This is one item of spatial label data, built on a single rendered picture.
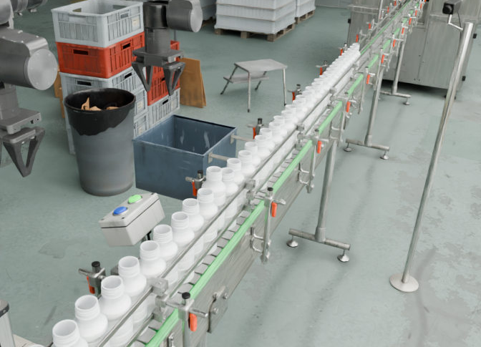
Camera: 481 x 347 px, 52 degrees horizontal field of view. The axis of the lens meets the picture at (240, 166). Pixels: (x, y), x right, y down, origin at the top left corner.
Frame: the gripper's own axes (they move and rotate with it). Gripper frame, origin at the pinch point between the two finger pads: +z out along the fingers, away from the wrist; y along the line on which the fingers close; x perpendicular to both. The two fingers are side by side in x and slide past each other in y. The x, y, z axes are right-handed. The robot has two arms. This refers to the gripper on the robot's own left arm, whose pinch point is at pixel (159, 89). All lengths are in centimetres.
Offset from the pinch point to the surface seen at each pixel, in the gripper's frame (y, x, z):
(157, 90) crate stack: 175, -263, 102
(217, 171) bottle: -14.7, -2.0, 18.8
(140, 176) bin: 43, -50, 57
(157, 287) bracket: -20.2, 33.8, 25.8
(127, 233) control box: -2.6, 19.0, 28.2
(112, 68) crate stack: 161, -185, 62
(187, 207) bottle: -14.7, 13.2, 20.8
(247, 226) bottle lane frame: -20.0, -9.9, 37.9
